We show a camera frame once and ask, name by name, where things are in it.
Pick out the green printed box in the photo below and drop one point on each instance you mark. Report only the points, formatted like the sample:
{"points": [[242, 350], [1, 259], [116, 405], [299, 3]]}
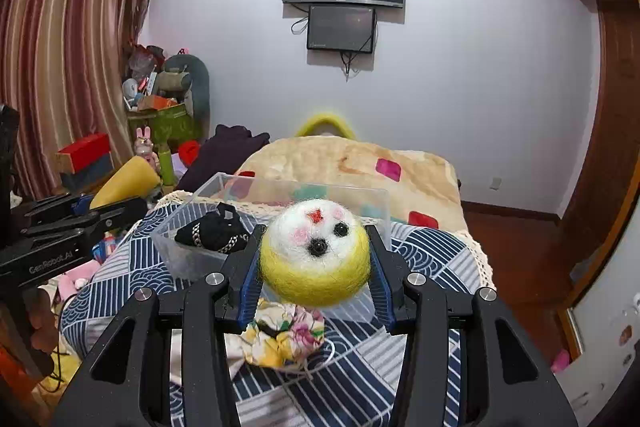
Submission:
{"points": [[165, 122]]}

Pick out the yellow white felt ball toy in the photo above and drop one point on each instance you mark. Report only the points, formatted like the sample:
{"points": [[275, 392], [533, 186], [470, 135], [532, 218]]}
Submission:
{"points": [[315, 252]]}

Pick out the blue white patterned bedsheet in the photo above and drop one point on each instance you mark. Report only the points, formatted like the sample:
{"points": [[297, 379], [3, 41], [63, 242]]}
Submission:
{"points": [[320, 387]]}

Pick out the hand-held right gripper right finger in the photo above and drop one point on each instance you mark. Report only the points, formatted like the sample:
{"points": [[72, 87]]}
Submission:
{"points": [[382, 302]]}

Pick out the yellow neck pillow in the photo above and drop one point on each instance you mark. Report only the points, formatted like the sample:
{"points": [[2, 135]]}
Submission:
{"points": [[327, 124]]}

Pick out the red box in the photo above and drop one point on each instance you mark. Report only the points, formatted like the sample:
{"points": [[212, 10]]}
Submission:
{"points": [[85, 152]]}

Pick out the red striped curtain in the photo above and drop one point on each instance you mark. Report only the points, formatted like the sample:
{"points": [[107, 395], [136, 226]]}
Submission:
{"points": [[70, 52]]}

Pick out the clear plastic box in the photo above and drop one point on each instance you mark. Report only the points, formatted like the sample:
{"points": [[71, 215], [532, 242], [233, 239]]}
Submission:
{"points": [[210, 212]]}

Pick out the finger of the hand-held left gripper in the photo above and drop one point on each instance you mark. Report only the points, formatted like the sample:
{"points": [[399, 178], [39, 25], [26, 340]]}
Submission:
{"points": [[55, 205], [117, 211]]}

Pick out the red knitted item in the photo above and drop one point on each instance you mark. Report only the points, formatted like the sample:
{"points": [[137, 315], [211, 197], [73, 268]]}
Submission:
{"points": [[189, 153]]}

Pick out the brown wooden wardrobe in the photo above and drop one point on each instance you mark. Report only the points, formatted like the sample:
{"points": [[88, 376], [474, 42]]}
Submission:
{"points": [[595, 57]]}

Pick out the dark blue box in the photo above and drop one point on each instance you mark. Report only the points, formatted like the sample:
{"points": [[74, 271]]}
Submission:
{"points": [[85, 174]]}

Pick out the pink bunny figure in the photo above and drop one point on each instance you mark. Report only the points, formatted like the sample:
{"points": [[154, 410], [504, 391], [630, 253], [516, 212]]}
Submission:
{"points": [[146, 147]]}

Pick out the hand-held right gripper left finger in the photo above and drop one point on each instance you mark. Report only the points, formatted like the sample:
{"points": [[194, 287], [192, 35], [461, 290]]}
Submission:
{"points": [[248, 294]]}

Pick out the person's left hand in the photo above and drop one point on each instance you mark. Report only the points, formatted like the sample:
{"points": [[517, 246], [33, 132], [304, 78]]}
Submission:
{"points": [[42, 324]]}

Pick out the dark purple garment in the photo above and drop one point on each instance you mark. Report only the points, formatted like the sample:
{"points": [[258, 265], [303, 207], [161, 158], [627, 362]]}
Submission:
{"points": [[220, 154]]}

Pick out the beige blanket with coloured squares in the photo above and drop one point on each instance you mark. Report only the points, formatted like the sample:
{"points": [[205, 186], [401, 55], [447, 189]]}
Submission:
{"points": [[350, 167]]}

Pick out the yellow cushion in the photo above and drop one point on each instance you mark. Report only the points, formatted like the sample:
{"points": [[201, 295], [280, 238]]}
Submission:
{"points": [[125, 184]]}

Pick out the white wall socket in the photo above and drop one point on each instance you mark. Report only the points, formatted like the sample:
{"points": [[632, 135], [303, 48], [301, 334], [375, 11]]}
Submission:
{"points": [[495, 183]]}

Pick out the grey green plush toy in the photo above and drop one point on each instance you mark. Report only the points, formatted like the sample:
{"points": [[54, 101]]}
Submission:
{"points": [[187, 82]]}

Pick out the floral fabric scrunchie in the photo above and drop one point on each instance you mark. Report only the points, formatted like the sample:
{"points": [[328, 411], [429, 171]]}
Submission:
{"points": [[285, 337]]}

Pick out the pink plush item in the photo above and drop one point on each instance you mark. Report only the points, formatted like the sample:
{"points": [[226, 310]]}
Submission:
{"points": [[561, 361]]}

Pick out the white cabinet with stickers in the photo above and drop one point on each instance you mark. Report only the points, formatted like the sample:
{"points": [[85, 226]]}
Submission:
{"points": [[605, 347]]}

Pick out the small black wall monitor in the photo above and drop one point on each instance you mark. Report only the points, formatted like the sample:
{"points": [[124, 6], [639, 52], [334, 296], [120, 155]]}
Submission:
{"points": [[341, 28]]}

